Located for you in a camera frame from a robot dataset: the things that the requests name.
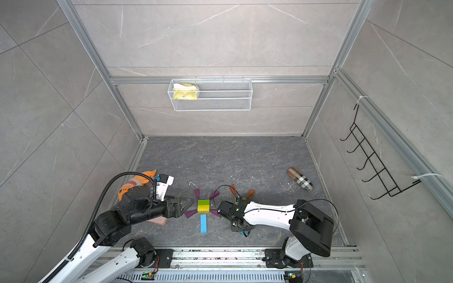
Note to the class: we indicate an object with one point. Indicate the metal front rail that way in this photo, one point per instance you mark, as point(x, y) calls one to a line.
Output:
point(240, 265)

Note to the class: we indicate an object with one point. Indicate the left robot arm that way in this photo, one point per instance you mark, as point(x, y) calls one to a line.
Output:
point(137, 205)

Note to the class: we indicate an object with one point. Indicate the white wire mesh basket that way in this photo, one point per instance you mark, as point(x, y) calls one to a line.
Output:
point(215, 95)

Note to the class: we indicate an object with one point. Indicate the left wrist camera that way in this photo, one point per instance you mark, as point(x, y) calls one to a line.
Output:
point(163, 182)

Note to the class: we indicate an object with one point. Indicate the light blue long block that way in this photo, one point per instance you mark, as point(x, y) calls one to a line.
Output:
point(203, 223)

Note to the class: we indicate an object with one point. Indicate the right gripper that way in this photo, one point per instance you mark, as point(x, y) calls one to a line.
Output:
point(233, 228)

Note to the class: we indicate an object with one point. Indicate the black wire hook rack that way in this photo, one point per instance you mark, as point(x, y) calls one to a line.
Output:
point(374, 161)

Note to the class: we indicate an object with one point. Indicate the small orange wedge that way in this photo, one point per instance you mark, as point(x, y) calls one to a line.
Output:
point(250, 194)

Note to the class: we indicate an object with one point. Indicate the yellow block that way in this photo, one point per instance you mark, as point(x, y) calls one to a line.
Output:
point(203, 209)

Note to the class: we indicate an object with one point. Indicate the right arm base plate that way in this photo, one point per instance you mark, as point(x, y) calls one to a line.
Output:
point(275, 258)

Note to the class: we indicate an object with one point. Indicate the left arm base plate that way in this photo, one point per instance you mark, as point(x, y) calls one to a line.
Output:
point(164, 256)

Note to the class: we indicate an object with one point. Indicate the plaid patterned pouch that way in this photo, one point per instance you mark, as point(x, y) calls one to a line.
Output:
point(300, 179)

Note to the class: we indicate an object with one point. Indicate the orange plush fish toy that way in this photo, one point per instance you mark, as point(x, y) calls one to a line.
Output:
point(136, 181)

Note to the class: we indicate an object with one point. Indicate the orange red wedge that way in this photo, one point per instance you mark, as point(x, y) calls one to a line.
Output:
point(233, 191)

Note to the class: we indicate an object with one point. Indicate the yellow cloth in basket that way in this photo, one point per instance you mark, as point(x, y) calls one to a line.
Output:
point(185, 91)

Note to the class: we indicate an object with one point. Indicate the pink rounded case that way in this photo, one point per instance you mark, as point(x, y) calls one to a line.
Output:
point(159, 220)

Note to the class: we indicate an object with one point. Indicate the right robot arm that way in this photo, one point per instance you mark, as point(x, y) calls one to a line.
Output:
point(312, 230)

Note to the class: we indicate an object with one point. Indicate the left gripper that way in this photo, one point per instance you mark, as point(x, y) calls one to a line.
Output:
point(170, 213)

